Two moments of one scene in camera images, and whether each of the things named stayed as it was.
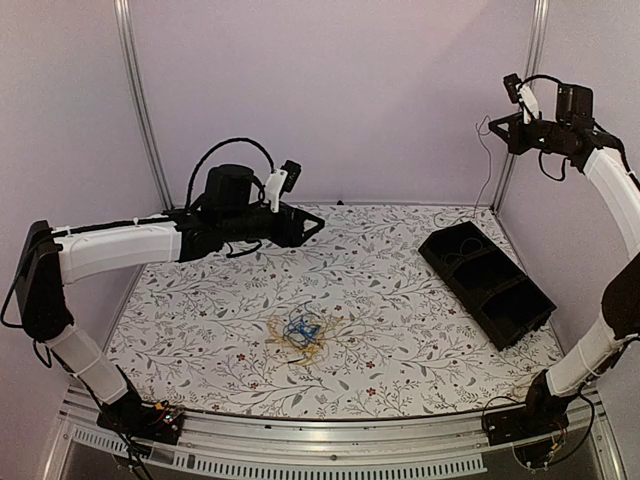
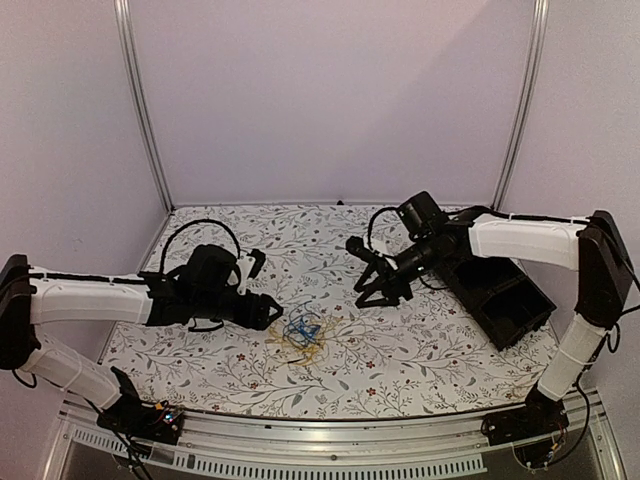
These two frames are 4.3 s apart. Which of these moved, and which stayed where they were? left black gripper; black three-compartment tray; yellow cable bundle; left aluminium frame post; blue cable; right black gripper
Moved: right black gripper; left black gripper
Stayed: blue cable; yellow cable bundle; left aluminium frame post; black three-compartment tray
